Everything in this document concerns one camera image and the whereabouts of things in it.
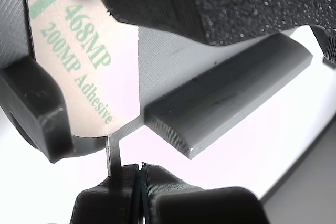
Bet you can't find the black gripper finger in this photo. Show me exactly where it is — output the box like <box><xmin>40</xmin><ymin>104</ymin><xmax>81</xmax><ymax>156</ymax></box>
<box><xmin>139</xmin><ymin>161</ymin><xmax>271</xmax><ymax>224</ymax></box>

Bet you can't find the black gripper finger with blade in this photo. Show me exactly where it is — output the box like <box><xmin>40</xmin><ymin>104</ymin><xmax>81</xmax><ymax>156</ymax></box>
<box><xmin>69</xmin><ymin>134</ymin><xmax>140</xmax><ymax>224</ymax></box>

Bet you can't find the beige adhesive tape strip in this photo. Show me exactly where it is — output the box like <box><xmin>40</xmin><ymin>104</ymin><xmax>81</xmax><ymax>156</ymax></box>
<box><xmin>23</xmin><ymin>0</ymin><xmax>140</xmax><ymax>140</ymax></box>

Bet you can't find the gray printed fixture plate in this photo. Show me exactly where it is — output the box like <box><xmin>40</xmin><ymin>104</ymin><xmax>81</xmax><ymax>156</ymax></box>
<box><xmin>0</xmin><ymin>0</ymin><xmax>314</xmax><ymax>164</ymax></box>

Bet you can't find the small dark gray block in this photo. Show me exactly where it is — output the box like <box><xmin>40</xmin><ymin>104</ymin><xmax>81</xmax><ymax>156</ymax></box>
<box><xmin>322</xmin><ymin>57</ymin><xmax>336</xmax><ymax>70</ymax></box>

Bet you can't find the black textured printed clamp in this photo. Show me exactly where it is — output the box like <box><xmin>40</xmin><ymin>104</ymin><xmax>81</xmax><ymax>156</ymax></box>
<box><xmin>65</xmin><ymin>0</ymin><xmax>336</xmax><ymax>63</ymax></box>

